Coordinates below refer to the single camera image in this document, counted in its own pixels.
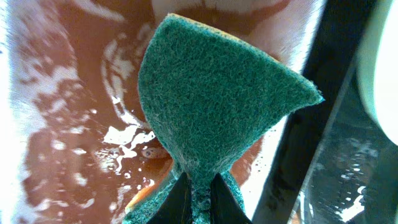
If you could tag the white rectangular wash tray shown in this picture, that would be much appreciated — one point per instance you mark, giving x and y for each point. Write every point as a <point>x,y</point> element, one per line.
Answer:
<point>75,146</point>

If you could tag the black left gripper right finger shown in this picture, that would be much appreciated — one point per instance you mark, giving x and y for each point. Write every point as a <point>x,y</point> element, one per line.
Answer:
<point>224,207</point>

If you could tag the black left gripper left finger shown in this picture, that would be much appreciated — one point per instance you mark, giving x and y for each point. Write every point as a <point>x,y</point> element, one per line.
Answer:
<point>177,207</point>

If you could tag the mint green plate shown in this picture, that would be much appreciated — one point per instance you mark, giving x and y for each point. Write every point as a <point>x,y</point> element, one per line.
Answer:
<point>377,68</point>

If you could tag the round black tray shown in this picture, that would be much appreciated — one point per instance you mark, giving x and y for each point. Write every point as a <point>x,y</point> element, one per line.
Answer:
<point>334,164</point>

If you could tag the green yellow sponge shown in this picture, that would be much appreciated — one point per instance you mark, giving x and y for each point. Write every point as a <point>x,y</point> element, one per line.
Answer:
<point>208,97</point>

